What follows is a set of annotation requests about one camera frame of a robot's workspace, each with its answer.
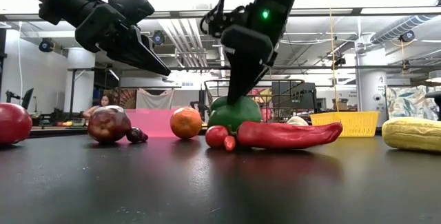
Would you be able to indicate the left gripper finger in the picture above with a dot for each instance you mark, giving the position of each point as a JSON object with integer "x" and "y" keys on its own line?
{"x": 138, "y": 39}
{"x": 138, "y": 58}

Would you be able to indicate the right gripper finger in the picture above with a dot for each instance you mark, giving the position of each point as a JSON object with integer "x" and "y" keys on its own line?
{"x": 241, "y": 79}
{"x": 262, "y": 75}

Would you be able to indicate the green bell pepper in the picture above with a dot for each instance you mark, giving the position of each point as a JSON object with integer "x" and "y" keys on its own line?
{"x": 237, "y": 115}

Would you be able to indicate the white garlic bulb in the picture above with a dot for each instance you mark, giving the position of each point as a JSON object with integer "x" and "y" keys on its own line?
{"x": 297, "y": 121}

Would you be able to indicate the small red tomato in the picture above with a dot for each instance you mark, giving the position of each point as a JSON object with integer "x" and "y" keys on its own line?
{"x": 215, "y": 136}

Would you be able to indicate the long bright red pepper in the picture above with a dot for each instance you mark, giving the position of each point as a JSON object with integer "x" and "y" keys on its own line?
{"x": 286, "y": 135}

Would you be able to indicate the small orange chili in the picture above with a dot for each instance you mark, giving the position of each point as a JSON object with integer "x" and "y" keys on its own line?
{"x": 229, "y": 143}

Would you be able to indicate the orange fruit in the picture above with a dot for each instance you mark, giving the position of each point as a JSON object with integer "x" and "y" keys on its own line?
{"x": 186, "y": 123}

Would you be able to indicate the dark red apple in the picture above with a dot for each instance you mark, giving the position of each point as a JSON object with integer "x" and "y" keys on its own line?
{"x": 108, "y": 125}

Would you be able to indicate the small purple eggplant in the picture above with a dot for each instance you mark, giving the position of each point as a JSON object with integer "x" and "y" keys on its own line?
{"x": 135, "y": 135}

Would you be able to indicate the large red tomato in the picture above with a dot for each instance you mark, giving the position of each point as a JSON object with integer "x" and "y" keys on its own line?
{"x": 13, "y": 124}

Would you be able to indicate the yellow corn cob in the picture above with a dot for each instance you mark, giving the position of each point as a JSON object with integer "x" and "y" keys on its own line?
{"x": 411, "y": 134}

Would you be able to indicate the black ceiling spotlight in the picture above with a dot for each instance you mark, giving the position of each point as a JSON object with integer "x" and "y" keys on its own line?
{"x": 45, "y": 45}
{"x": 158, "y": 38}
{"x": 407, "y": 36}

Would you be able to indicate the brown patterned tapestry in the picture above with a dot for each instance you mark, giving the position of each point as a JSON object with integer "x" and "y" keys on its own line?
{"x": 125, "y": 98}

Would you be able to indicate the white hanging cloth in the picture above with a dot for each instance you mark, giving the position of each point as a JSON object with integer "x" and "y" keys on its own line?
{"x": 155, "y": 101}

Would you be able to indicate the plain white round column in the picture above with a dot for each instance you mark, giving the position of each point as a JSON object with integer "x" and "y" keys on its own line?
{"x": 81, "y": 79}

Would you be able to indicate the person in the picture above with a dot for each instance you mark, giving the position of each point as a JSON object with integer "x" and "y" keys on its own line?
{"x": 103, "y": 101}

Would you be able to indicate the pink plastic basket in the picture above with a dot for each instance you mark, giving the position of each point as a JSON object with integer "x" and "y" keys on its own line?
{"x": 151, "y": 122}

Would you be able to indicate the cardboard box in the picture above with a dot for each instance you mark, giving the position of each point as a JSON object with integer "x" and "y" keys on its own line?
{"x": 341, "y": 104}

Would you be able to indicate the black monitor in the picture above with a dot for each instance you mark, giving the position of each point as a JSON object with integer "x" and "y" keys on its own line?
{"x": 27, "y": 98}

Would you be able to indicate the yellow plastic basket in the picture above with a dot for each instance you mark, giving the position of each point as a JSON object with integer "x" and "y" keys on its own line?
{"x": 358, "y": 124}

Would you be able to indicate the white column with signs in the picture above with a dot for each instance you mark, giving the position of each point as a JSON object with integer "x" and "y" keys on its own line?
{"x": 372, "y": 86}

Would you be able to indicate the colourful wall poster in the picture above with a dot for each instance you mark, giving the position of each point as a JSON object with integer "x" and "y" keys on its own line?
{"x": 265, "y": 94}

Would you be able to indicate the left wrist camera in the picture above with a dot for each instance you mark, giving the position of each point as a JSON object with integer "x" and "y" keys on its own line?
{"x": 134, "y": 7}

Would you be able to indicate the small black ceiling camera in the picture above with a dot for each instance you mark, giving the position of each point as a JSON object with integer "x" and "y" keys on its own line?
{"x": 339, "y": 61}

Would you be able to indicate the silver ventilation duct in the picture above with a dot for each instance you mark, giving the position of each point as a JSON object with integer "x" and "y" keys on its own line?
{"x": 396, "y": 29}

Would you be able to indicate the floral wall tapestry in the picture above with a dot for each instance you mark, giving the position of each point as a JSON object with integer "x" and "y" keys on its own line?
{"x": 410, "y": 101}

